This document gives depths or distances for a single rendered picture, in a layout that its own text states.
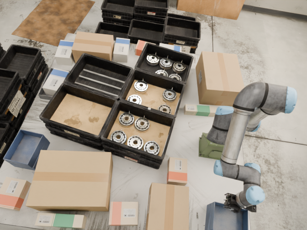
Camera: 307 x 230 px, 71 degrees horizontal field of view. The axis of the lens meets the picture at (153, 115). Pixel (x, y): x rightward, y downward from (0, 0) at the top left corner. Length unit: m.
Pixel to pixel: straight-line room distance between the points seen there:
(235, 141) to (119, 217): 0.76
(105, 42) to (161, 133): 0.92
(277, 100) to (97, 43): 1.41
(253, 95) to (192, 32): 1.84
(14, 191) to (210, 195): 1.18
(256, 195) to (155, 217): 0.53
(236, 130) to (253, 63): 2.48
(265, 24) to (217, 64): 2.54
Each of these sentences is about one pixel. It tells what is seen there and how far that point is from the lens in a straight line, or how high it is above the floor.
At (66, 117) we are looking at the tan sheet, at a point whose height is 0.83.
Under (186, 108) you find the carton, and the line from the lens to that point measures 1.68.
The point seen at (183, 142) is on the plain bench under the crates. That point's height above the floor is 0.70.
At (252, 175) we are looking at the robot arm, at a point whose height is 1.15.
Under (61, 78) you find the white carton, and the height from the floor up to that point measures 0.79.
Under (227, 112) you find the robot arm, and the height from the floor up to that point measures 1.05.
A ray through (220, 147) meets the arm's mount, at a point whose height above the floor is 0.91.
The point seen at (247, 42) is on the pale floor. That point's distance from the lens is 3.78.
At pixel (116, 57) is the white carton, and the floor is 0.75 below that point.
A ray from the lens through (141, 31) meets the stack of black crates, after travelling 2.81.
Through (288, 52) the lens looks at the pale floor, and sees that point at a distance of 4.00.
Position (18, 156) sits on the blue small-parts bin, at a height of 0.77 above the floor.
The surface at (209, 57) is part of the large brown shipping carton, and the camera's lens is 1.88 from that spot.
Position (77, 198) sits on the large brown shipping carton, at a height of 0.90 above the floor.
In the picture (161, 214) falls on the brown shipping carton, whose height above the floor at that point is 0.86.
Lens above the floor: 2.13
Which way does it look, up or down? 59 degrees down
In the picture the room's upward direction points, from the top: 11 degrees clockwise
